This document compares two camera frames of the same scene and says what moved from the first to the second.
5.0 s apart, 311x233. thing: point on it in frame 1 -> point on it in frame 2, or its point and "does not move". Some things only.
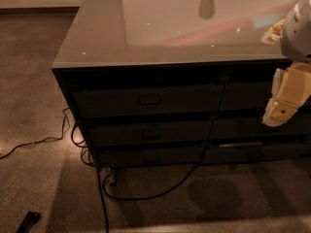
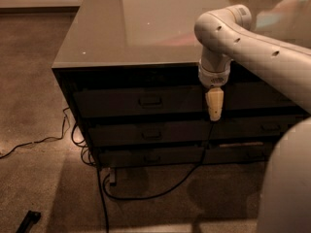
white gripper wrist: (297, 33) -> (214, 79)
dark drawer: (149, 101) does not move
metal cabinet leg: (113, 177) does not move
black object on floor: (28, 219) does not move
